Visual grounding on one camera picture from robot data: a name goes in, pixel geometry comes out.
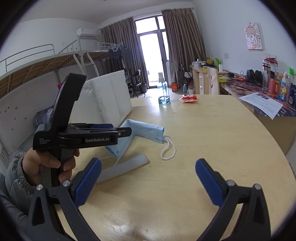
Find white foam box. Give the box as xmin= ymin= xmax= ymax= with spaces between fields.
xmin=70 ymin=70 xmax=132 ymax=127

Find blue sanitizer bottle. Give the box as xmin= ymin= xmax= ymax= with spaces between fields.
xmin=157 ymin=72 xmax=170 ymax=105

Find person left hand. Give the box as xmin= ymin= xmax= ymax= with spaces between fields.
xmin=22 ymin=148 xmax=80 ymax=186

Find white air conditioner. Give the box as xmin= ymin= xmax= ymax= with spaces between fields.
xmin=76 ymin=28 xmax=98 ymax=39

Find red snack packet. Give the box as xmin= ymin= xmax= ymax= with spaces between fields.
xmin=179 ymin=94 xmax=198 ymax=103

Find blue surgical mask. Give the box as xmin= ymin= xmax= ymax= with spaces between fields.
xmin=105 ymin=118 xmax=177 ymax=166

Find tall clear water bottle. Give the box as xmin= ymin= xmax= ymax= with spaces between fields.
xmin=262 ymin=60 xmax=271 ymax=92

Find wooden smiley chair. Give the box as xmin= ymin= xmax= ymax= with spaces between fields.
xmin=192 ymin=66 xmax=220 ymax=95

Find printed paper sheet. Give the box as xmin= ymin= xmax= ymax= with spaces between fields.
xmin=239 ymin=92 xmax=283 ymax=120

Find brown right curtain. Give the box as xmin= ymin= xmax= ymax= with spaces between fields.
xmin=162 ymin=8 xmax=206 ymax=82

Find brown curtain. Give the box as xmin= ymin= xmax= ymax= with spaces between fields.
xmin=162 ymin=8 xmax=206 ymax=82
xmin=100 ymin=17 xmax=147 ymax=85

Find brown left curtain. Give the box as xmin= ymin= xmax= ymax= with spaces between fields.
xmin=100 ymin=17 xmax=147 ymax=85

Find anime wall picture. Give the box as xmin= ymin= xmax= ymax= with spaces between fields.
xmin=244 ymin=23 xmax=263 ymax=50

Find black headphones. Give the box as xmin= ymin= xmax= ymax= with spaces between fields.
xmin=246 ymin=69 xmax=263 ymax=87

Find wooden side desk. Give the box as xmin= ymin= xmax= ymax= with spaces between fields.
xmin=219 ymin=73 xmax=295 ymax=154

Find black folding chair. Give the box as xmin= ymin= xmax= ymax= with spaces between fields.
xmin=127 ymin=69 xmax=142 ymax=98

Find metal bunk bed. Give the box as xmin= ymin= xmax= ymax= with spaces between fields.
xmin=1 ymin=41 xmax=123 ymax=98

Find blue plaid quilt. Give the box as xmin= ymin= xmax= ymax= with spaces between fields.
xmin=33 ymin=106 xmax=54 ymax=128

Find white foam strip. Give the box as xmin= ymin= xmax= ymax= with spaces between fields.
xmin=96 ymin=154 xmax=149 ymax=184

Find wooden drawer desk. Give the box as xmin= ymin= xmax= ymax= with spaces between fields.
xmin=189 ymin=62 xmax=223 ymax=95

